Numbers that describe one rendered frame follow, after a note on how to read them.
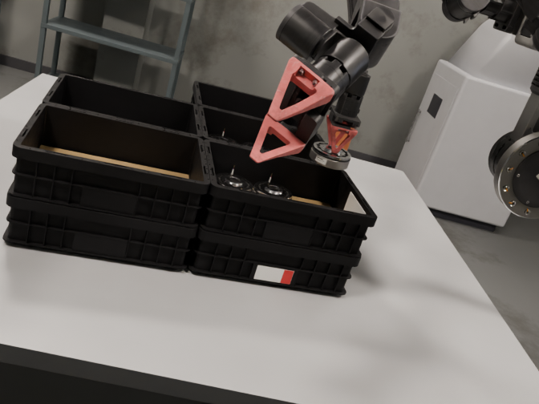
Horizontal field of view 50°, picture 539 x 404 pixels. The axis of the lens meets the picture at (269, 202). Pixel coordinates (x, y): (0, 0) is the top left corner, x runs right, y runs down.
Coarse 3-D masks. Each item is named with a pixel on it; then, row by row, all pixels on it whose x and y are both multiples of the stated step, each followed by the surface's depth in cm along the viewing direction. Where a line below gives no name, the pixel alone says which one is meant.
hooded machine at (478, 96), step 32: (480, 32) 416; (448, 64) 421; (480, 64) 388; (512, 64) 384; (448, 96) 402; (480, 96) 389; (512, 96) 389; (416, 128) 448; (448, 128) 397; (480, 128) 398; (512, 128) 398; (416, 160) 431; (448, 160) 407; (480, 160) 408; (448, 192) 417; (480, 192) 418; (480, 224) 433
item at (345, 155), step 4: (316, 144) 147; (320, 144) 147; (324, 144) 148; (316, 148) 144; (320, 148) 145; (320, 152) 143; (324, 152) 142; (328, 152) 143; (344, 152) 147; (348, 152) 148; (328, 156) 142; (332, 156) 142; (336, 156) 142; (340, 156) 144; (344, 156) 145; (348, 156) 145
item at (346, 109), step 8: (344, 96) 139; (352, 96) 138; (336, 104) 142; (344, 104) 139; (352, 104) 139; (360, 104) 140; (336, 112) 140; (344, 112) 140; (352, 112) 140; (336, 120) 138; (344, 120) 142; (352, 120) 138
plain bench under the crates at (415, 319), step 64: (0, 128) 174; (0, 192) 140; (384, 192) 223; (0, 256) 117; (64, 256) 123; (384, 256) 171; (448, 256) 185; (0, 320) 101; (64, 320) 105; (128, 320) 110; (192, 320) 116; (256, 320) 123; (320, 320) 130; (384, 320) 138; (448, 320) 147; (128, 384) 100; (192, 384) 101; (256, 384) 105; (320, 384) 110; (384, 384) 115; (448, 384) 122; (512, 384) 129
